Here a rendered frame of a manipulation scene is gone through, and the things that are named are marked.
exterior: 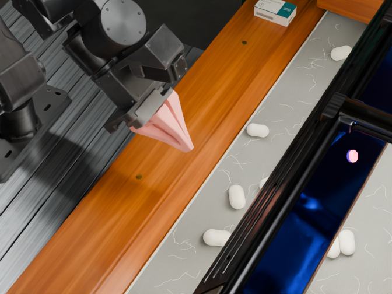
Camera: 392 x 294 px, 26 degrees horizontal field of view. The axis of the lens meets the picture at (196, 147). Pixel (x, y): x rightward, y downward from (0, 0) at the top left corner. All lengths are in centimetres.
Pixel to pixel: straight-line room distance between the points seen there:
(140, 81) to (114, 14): 10
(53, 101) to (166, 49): 45
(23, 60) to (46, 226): 24
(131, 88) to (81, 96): 40
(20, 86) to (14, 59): 4
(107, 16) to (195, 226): 33
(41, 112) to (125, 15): 45
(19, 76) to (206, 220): 34
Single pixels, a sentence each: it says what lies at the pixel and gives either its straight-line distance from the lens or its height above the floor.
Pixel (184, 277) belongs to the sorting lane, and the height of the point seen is 74.
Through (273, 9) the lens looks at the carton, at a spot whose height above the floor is 78.
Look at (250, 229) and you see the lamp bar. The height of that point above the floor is 110.
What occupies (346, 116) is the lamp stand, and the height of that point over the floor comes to 111.
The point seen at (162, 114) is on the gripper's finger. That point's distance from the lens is 103.
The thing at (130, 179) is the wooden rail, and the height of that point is 77.
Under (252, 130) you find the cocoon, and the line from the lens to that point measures 124.
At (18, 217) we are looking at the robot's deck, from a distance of 127.
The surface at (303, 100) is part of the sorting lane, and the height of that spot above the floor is 74.
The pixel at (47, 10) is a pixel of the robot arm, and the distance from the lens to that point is 102.
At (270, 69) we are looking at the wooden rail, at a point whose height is 75.
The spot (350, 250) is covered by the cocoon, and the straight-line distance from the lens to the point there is 112.
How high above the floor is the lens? 167
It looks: 49 degrees down
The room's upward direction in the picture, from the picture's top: straight up
